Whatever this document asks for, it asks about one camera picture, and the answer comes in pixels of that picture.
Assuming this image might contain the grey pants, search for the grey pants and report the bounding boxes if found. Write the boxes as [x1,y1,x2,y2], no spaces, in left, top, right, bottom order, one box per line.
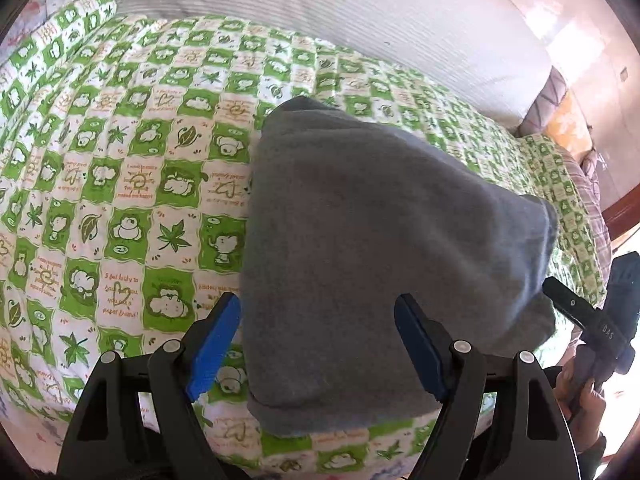
[242,96,560,436]

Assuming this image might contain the pink plaid pillow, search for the pink plaid pillow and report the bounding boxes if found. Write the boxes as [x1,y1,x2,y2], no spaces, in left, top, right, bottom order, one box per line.
[517,66,569,137]

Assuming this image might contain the yellow pillow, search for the yellow pillow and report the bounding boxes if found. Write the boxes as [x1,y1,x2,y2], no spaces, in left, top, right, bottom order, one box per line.
[546,91,597,155]

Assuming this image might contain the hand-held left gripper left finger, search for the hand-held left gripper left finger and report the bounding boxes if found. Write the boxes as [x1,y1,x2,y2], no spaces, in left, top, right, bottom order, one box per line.
[56,293,251,480]

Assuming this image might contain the pink plaid blanket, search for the pink plaid blanket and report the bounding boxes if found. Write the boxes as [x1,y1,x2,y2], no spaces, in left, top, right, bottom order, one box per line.
[559,150,615,283]

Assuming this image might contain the person's right hand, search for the person's right hand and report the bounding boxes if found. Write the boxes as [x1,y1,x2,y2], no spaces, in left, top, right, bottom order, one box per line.
[554,360,609,457]

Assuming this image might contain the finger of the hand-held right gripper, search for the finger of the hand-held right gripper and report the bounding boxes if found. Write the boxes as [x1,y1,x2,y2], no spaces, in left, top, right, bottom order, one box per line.
[542,275,597,332]

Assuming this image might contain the person's right forearm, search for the person's right forearm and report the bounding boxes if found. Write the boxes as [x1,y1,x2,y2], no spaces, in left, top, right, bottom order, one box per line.
[572,432,610,480]

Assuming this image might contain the white striped bed sheet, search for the white striped bed sheet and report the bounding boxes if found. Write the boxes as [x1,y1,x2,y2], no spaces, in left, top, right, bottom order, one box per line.
[102,0,554,132]

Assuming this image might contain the green patterned quilt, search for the green patterned quilt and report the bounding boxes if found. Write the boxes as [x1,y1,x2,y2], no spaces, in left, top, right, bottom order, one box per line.
[0,0,610,476]

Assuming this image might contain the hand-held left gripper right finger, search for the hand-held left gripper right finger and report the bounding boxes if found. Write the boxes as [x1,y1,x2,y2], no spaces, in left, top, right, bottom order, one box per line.
[394,293,579,480]

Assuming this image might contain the wooden bed frame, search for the wooden bed frame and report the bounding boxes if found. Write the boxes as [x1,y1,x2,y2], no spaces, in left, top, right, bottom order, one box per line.
[601,186,640,242]

